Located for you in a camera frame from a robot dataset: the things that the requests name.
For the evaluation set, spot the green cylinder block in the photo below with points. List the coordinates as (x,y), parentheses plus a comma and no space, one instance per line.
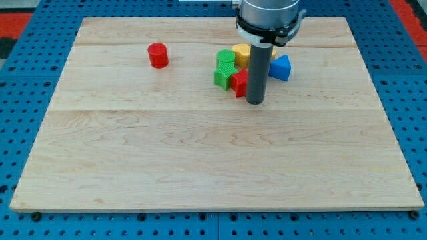
(225,56)

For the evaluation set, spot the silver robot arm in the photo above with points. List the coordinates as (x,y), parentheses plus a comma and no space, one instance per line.
(265,24)

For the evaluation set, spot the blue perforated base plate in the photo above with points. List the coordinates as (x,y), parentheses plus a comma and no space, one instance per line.
(28,77)

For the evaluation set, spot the red cylinder block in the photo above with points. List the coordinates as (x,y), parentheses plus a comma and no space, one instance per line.
(158,55)

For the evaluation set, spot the blue triangle block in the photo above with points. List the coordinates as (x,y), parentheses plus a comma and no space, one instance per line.
(280,68)

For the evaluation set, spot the yellow heart block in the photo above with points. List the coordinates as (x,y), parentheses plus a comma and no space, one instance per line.
(242,52)

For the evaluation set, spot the red star block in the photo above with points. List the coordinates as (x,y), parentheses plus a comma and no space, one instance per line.
(239,82)

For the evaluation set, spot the green star block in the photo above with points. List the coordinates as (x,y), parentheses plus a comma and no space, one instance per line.
(223,74)

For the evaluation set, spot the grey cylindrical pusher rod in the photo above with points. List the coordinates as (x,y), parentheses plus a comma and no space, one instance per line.
(257,79)

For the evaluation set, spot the wooden board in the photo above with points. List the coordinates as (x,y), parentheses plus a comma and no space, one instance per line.
(121,136)

